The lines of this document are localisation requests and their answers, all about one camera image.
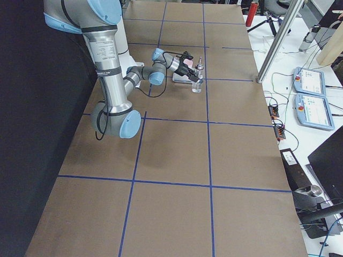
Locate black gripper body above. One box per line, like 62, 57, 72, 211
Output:
174, 63, 193, 76

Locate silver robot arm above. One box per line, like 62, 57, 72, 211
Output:
44, 1, 202, 139

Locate pink paper cup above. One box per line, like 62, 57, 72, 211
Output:
183, 59, 193, 68

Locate silver kitchen scale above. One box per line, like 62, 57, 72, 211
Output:
172, 73, 192, 84

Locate orange black connector block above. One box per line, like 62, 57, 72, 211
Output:
268, 105, 279, 119

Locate red cylinder bottle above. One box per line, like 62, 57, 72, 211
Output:
245, 1, 258, 27

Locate black tripod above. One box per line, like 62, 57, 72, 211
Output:
247, 12, 277, 37

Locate upper blue teach pendant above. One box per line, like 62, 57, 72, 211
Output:
293, 67, 326, 96

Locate blue teach pendant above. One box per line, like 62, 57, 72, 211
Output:
293, 67, 326, 96
295, 93, 335, 131

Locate lower blue teach pendant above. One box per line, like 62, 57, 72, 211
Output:
295, 93, 335, 131

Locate black box with label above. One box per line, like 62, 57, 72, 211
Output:
280, 148, 312, 191

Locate black monitor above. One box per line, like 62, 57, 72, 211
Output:
308, 127, 342, 199

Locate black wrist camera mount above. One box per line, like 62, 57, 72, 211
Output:
178, 51, 193, 63

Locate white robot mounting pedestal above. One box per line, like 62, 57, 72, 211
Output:
115, 17, 144, 77

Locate aluminium frame post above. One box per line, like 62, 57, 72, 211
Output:
256, 1, 305, 83

